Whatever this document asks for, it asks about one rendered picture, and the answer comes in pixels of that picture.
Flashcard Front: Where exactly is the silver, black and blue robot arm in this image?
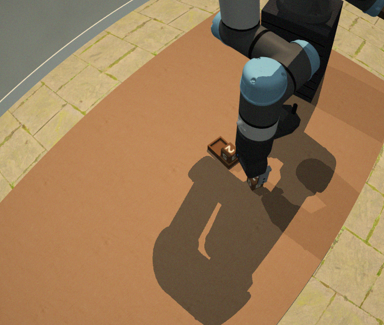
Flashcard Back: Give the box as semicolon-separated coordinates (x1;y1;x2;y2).
211;0;384;129

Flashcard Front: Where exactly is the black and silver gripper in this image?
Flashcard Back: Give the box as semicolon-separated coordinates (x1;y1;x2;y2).
235;103;301;185

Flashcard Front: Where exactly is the brown calendar cube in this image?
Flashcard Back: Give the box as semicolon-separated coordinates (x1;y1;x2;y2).
221;142;237;163
247;177;263;191

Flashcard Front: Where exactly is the brown wooden tray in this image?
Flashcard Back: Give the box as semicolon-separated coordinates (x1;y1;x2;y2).
208;136;239;169

